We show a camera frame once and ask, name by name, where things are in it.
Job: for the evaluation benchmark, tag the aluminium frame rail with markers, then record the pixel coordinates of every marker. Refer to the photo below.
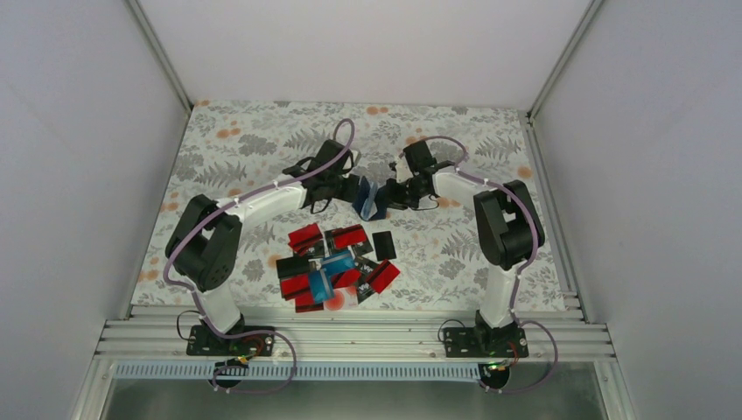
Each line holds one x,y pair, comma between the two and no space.
328,340

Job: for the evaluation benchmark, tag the floral table mat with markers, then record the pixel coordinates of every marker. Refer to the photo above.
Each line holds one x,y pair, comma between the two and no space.
233,147

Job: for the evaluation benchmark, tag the black card apart right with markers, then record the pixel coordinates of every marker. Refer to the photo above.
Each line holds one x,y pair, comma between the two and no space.
384,246

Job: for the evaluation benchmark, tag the red card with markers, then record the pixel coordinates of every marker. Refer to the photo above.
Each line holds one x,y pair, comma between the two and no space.
304,238
341,238
297,289
382,276

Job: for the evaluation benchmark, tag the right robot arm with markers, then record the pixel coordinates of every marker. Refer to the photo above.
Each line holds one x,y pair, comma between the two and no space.
507,227

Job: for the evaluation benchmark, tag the blue card with grey stripe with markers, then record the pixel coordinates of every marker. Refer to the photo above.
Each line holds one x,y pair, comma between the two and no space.
321,280

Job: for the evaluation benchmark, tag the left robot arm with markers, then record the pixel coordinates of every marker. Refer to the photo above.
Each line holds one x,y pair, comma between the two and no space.
202,251

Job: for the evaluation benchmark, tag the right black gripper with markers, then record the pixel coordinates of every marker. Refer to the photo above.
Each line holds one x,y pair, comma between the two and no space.
390,199

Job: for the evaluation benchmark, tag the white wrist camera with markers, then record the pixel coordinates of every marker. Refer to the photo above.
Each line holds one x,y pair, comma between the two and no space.
352,159
401,169

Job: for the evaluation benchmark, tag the white slotted cable duct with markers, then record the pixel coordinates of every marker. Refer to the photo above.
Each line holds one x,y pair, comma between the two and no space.
303,371

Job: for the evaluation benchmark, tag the red card bottom left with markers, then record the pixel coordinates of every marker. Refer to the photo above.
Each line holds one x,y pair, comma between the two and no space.
297,289

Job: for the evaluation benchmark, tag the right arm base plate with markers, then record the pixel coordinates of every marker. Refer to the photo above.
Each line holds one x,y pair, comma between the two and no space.
483,342

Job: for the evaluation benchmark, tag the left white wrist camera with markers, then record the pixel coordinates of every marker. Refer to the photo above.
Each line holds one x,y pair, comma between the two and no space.
352,159

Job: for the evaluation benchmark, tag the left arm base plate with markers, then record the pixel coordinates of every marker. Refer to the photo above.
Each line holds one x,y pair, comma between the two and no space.
203,342

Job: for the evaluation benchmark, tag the red card top centre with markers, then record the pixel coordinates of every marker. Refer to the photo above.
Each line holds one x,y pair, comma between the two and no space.
341,238

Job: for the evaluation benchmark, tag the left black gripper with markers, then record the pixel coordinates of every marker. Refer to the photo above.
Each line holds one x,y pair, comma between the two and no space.
348,194

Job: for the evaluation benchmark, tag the red card top left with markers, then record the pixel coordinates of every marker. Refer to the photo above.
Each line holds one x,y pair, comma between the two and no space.
304,238

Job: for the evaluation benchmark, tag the black card left pile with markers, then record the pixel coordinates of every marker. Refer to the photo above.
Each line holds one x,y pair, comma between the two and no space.
293,266

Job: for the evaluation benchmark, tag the red card right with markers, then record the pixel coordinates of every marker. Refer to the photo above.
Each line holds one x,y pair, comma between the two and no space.
382,276

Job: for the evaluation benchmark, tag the blue leather card holder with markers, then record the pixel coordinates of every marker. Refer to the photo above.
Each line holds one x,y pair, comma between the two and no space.
366,208

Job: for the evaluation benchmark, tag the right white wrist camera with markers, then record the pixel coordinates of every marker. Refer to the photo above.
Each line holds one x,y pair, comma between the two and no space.
401,169

